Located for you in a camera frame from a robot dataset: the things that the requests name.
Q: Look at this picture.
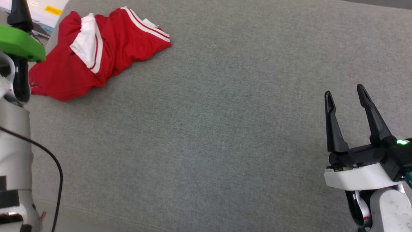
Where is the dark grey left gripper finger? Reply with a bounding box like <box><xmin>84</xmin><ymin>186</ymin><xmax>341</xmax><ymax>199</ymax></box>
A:
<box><xmin>7</xmin><ymin>0</ymin><xmax>33</xmax><ymax>33</ymax></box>

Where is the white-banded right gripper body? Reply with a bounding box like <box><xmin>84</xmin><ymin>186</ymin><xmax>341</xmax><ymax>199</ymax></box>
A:
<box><xmin>323</xmin><ymin>143</ymin><xmax>405</xmax><ymax>191</ymax></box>

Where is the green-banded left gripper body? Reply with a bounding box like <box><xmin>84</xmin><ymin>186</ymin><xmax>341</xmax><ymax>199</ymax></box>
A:
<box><xmin>0</xmin><ymin>25</ymin><xmax>46</xmax><ymax>62</ymax></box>

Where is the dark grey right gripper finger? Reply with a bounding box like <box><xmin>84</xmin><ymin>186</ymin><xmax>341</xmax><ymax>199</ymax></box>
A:
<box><xmin>324</xmin><ymin>91</ymin><xmax>350</xmax><ymax>154</ymax></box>
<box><xmin>357</xmin><ymin>84</ymin><xmax>396</xmax><ymax>146</ymax></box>

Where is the red and white basketball jersey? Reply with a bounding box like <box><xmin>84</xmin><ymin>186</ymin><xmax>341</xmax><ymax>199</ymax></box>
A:
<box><xmin>28</xmin><ymin>6</ymin><xmax>172</xmax><ymax>102</ymax></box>

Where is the white equipment box yellow label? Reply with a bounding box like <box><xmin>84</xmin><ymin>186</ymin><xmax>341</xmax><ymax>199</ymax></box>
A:
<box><xmin>0</xmin><ymin>0</ymin><xmax>70</xmax><ymax>38</ymax></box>

